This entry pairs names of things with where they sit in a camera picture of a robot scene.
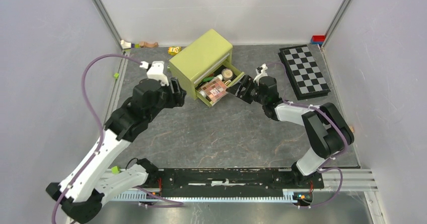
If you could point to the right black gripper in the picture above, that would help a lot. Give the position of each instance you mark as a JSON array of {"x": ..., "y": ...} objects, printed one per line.
[{"x": 247, "y": 83}]

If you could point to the green metal drawer box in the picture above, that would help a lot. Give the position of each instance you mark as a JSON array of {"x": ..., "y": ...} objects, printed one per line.
[{"x": 206, "y": 56}]

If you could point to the wooden toy blocks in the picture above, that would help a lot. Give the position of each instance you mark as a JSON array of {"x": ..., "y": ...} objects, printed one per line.
[{"x": 128, "y": 45}]

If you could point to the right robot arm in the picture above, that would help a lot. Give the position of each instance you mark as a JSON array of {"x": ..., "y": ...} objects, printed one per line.
[{"x": 327, "y": 131}]

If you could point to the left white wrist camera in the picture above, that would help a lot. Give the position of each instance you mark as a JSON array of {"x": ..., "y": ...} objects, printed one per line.
[{"x": 155, "y": 71}]

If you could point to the pink eyeshadow palette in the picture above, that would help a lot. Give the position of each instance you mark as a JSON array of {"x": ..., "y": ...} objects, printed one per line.
[{"x": 213, "y": 90}]

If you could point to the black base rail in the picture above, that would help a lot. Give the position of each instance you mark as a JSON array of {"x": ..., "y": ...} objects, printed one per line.
[{"x": 229, "y": 182}]

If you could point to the round powder jar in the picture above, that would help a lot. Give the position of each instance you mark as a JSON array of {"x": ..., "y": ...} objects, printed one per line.
[{"x": 227, "y": 74}]

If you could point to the green cube on rail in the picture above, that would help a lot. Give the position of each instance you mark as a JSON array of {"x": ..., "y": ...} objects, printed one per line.
[{"x": 115, "y": 170}]

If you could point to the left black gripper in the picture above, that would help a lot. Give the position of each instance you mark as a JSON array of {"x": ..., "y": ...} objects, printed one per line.
[{"x": 175, "y": 98}]

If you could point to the yellow toy car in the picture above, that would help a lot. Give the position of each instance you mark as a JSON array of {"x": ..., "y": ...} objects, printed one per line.
[{"x": 174, "y": 50}]

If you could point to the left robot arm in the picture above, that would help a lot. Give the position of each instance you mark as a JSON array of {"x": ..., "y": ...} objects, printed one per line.
[{"x": 83, "y": 193}]

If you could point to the red blue blocks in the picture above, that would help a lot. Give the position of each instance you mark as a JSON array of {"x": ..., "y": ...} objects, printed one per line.
[{"x": 318, "y": 39}]

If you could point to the black white checkerboard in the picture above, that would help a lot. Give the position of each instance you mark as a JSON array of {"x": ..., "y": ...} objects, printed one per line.
[{"x": 303, "y": 72}]

